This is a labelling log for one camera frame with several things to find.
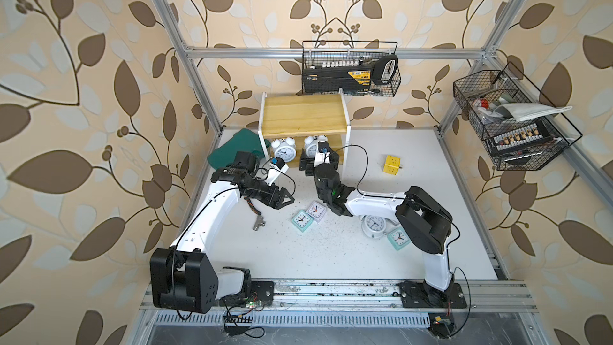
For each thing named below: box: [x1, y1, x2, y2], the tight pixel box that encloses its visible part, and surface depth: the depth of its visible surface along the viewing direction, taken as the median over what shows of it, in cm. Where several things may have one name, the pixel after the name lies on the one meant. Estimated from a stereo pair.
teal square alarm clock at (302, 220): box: [291, 209, 314, 233], surface depth 90 cm
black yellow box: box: [302, 65, 372, 94], surface depth 85 cm
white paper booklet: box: [492, 103, 574, 122], surface depth 64 cm
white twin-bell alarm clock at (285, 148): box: [270, 136, 297, 163], surface depth 86 cm
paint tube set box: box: [491, 121, 554, 152], surface depth 68 cm
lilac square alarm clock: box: [305, 201, 328, 223], surface depth 91 cm
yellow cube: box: [383, 154, 402, 175], surface depth 104 cm
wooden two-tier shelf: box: [257, 87, 352, 167], surface depth 82 cm
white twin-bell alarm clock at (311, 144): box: [304, 134, 329, 159], surface depth 85 cm
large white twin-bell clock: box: [359, 214, 388, 239], surface depth 86 cm
